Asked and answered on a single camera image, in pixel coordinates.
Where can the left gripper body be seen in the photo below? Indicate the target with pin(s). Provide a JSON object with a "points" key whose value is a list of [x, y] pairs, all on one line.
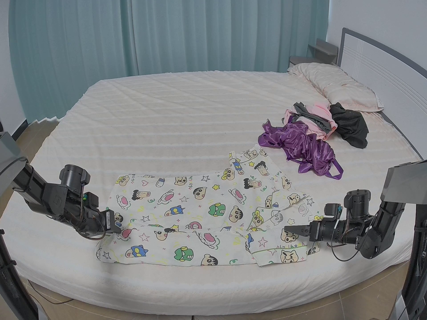
{"points": [[110, 222]]}

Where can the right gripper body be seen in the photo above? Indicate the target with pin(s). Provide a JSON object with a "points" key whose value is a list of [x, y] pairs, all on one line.
{"points": [[325, 231]]}

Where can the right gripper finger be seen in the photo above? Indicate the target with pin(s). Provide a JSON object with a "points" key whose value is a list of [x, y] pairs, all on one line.
{"points": [[300, 230]]}

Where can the white printed pyjama top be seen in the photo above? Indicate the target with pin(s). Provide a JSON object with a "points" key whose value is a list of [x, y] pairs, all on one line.
{"points": [[200, 208]]}

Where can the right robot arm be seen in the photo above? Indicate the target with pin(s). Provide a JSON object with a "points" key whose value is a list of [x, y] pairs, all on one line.
{"points": [[380, 232]]}

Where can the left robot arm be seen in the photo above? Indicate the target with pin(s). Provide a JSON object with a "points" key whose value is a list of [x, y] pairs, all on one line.
{"points": [[50, 198]]}

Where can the bed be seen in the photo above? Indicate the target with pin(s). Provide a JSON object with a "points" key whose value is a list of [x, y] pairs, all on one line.
{"points": [[166, 118]]}

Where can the purple satin garment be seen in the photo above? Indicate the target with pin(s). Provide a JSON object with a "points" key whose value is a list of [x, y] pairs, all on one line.
{"points": [[300, 145]]}

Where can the black garment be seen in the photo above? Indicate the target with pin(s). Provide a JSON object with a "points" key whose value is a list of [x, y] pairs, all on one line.
{"points": [[352, 127]]}

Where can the pink and grey garment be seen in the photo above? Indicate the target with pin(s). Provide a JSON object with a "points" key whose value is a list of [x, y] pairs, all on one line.
{"points": [[317, 117]]}

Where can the pale pink pillow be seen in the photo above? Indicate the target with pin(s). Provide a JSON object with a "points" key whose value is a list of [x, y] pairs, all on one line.
{"points": [[340, 85]]}

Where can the grey bedside table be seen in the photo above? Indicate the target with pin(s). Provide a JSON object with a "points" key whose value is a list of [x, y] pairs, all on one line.
{"points": [[322, 52]]}

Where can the blue-green curtain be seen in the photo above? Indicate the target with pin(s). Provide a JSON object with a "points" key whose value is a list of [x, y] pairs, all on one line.
{"points": [[66, 45], [226, 25]]}

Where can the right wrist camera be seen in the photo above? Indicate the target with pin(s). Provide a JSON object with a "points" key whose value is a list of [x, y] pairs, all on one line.
{"points": [[333, 211]]}

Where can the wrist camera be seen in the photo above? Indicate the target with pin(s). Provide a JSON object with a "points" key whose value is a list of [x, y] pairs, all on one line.
{"points": [[333, 211], [90, 201]]}

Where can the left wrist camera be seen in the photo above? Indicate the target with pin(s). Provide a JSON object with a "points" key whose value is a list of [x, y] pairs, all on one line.
{"points": [[90, 201]]}

